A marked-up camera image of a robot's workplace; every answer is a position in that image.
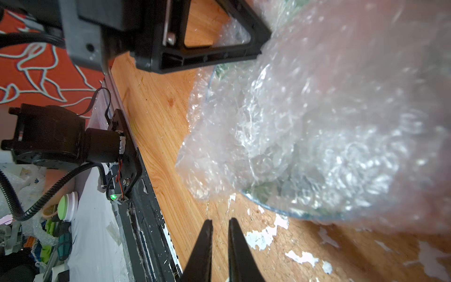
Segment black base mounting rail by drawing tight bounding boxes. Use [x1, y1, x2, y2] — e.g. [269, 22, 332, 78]
[109, 109, 182, 282]

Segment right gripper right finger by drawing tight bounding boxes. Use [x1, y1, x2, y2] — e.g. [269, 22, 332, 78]
[228, 218, 265, 282]

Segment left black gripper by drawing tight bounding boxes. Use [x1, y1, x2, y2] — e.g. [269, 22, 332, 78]
[58, 1, 271, 74]

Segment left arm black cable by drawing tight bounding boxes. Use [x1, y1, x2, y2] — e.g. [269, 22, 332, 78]
[0, 161, 108, 222]

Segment pink bubble wrap sheet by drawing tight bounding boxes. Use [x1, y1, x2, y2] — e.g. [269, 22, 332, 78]
[175, 1, 451, 234]

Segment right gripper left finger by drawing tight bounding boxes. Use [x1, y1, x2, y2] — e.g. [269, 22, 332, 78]
[179, 220, 213, 282]

